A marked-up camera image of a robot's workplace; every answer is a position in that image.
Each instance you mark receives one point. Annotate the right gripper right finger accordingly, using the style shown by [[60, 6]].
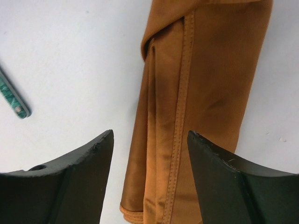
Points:
[[233, 190]]

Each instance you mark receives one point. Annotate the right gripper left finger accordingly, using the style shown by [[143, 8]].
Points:
[[67, 190]]

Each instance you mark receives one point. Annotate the orange cloth napkin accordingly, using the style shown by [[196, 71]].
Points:
[[200, 59]]

